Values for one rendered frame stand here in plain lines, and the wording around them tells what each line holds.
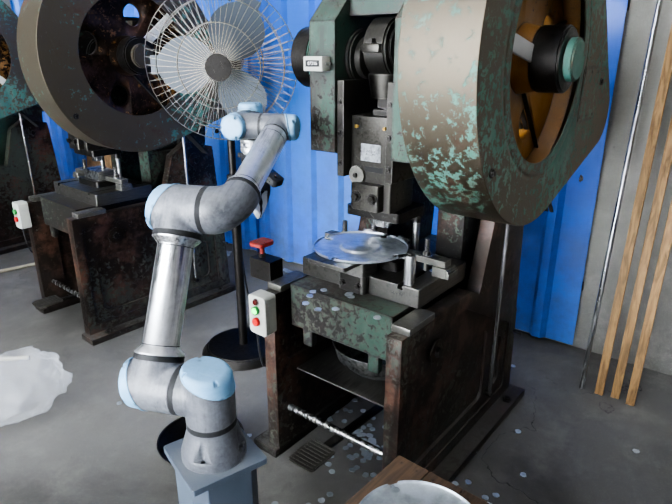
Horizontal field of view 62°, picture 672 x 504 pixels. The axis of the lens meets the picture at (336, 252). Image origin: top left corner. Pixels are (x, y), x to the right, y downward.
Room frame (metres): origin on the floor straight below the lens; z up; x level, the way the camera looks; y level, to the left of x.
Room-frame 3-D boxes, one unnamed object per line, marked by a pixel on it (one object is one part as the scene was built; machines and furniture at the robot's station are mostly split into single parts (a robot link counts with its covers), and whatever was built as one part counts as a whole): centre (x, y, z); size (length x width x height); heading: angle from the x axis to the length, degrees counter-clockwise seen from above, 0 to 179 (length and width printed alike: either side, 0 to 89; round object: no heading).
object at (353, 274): (1.59, -0.05, 0.72); 0.25 x 0.14 x 0.14; 141
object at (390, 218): (1.73, -0.16, 0.86); 0.20 x 0.16 x 0.05; 51
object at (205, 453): (1.09, 0.29, 0.50); 0.15 x 0.15 x 0.10
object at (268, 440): (2.00, -0.03, 0.45); 0.92 x 0.12 x 0.90; 141
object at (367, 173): (1.69, -0.13, 1.04); 0.17 x 0.15 x 0.30; 141
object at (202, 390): (1.10, 0.30, 0.62); 0.13 x 0.12 x 0.14; 76
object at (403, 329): (1.67, -0.45, 0.45); 0.92 x 0.12 x 0.90; 141
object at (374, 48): (1.72, -0.16, 1.27); 0.21 x 0.12 x 0.34; 141
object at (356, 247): (1.63, -0.08, 0.78); 0.29 x 0.29 x 0.01
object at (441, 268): (1.62, -0.29, 0.76); 0.17 x 0.06 x 0.10; 51
